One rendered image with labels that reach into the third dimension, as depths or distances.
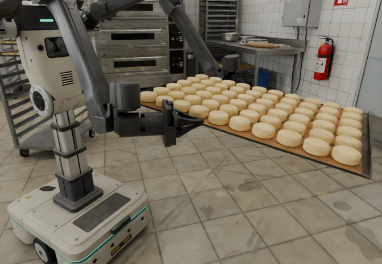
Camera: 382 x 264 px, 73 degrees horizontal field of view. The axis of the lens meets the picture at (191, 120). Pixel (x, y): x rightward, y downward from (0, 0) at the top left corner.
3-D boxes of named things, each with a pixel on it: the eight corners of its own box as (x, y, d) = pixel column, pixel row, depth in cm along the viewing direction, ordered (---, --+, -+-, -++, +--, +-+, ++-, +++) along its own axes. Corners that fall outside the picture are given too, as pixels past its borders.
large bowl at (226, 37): (216, 41, 478) (216, 32, 473) (235, 40, 489) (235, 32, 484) (224, 42, 444) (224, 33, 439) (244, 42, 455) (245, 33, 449)
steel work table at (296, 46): (203, 85, 524) (204, 34, 489) (236, 83, 544) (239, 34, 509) (250, 116, 355) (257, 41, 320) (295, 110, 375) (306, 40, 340)
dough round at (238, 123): (227, 129, 61) (228, 121, 60) (231, 121, 65) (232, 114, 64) (248, 133, 59) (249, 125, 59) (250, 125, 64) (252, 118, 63)
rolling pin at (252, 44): (242, 46, 372) (243, 41, 370) (245, 46, 376) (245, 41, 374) (279, 49, 336) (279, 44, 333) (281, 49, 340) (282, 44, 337)
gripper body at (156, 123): (174, 107, 57) (140, 108, 56) (173, 147, 61) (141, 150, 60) (169, 98, 63) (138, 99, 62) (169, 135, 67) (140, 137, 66)
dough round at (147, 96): (157, 97, 78) (157, 91, 77) (156, 103, 73) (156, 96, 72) (140, 96, 77) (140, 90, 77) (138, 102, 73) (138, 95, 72)
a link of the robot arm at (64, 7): (68, -9, 74) (26, -18, 65) (78, -22, 70) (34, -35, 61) (124, 130, 70) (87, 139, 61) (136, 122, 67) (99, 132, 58)
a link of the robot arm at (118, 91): (119, 122, 69) (91, 129, 62) (117, 79, 67) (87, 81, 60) (152, 129, 63) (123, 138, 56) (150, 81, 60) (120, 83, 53)
